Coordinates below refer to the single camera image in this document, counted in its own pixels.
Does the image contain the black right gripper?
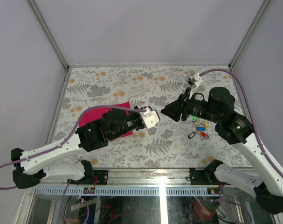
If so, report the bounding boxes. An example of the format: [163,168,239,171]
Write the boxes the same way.
[160,87,221,123]

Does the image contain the green key tag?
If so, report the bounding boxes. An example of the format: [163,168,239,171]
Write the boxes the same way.
[191,115,198,122]

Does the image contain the blue key tag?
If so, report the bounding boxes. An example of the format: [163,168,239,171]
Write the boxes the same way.
[196,126,206,131]

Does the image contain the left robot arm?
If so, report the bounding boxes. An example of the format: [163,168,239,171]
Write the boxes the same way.
[11,106,160,189]

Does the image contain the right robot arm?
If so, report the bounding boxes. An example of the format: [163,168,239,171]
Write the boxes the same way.
[161,87,283,214]

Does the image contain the black key tag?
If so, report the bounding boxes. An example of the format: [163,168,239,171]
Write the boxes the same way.
[188,132,196,139]

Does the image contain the floral patterned table mat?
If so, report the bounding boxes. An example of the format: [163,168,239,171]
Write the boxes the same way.
[54,66,250,168]

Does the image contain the yellow key tag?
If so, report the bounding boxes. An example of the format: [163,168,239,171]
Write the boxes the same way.
[201,121,209,128]

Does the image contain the pink folded cloth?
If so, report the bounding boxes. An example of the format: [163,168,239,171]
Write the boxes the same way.
[79,101,133,137]

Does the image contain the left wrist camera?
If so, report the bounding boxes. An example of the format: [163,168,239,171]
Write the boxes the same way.
[139,106,160,129]

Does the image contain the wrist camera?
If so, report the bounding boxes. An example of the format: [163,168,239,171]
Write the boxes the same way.
[186,73,203,99]
[139,106,160,129]

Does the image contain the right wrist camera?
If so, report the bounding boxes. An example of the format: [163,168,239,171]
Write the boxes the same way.
[186,73,203,99]

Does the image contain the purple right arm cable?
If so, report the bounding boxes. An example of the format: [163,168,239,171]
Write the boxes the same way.
[199,68,283,185]

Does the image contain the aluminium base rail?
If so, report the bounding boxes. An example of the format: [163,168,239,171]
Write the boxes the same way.
[27,167,256,186]

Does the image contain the white perforated cable duct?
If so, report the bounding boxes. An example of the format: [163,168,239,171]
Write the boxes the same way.
[35,186,210,196]

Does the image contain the left aluminium frame post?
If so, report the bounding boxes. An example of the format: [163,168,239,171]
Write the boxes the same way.
[26,0,69,70]

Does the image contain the aluminium frame post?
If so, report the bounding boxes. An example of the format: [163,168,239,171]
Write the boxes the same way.
[228,0,272,69]
[26,0,69,70]

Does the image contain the right aluminium frame post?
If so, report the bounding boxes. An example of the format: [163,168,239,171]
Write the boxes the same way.
[228,0,272,69]

